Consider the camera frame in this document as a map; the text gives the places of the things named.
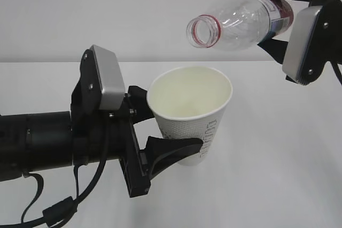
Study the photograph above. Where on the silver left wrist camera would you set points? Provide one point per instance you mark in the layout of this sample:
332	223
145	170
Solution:
102	85

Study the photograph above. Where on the white paper cup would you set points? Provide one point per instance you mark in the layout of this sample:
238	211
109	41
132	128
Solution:
189	102

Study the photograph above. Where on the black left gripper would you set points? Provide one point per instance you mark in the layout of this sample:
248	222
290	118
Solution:
91	131

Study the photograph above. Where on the clear plastic water bottle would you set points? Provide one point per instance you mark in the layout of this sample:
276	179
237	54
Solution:
234	25

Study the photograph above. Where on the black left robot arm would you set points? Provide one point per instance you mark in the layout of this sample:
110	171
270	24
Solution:
34	142

